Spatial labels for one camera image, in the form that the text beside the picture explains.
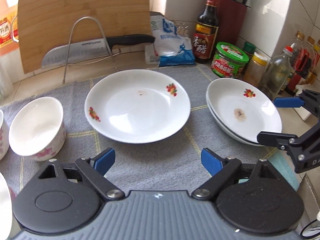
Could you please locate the white plate with stain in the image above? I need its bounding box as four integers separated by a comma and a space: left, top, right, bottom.
206, 78, 282, 146

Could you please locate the white floral plate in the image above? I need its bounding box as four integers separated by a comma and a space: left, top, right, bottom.
205, 97, 261, 147
84, 69, 191, 144

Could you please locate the white bowl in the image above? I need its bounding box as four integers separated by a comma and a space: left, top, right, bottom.
9, 96, 66, 161
0, 110, 9, 160
0, 174, 12, 239

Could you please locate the white plastic container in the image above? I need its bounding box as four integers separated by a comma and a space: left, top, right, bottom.
294, 84, 316, 121

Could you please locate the clear bottle red cap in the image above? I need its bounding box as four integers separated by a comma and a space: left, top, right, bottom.
258, 46, 293, 100

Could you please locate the yellow lid spice jar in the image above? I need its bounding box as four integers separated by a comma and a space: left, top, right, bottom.
243, 52, 268, 87

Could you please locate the green cap small jar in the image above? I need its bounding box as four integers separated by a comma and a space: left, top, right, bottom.
242, 41, 256, 59

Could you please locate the green lid sauce jar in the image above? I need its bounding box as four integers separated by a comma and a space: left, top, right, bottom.
211, 42, 249, 78

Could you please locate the dark vinegar bottle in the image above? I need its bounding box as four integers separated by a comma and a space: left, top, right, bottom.
193, 0, 219, 63

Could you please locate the red knife block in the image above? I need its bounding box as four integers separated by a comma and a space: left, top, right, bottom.
215, 0, 248, 44

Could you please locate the white blue salt bag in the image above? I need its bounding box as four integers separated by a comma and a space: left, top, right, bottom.
145, 11, 195, 67

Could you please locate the orange cooking wine jug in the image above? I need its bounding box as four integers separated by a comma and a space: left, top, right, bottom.
1, 0, 19, 56

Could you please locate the bamboo cutting board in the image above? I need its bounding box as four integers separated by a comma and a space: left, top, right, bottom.
17, 0, 151, 74

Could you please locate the kitchen knife black handle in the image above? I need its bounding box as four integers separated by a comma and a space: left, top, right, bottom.
41, 34, 155, 69

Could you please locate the steel wire rack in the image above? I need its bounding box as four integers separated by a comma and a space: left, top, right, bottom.
62, 16, 119, 85

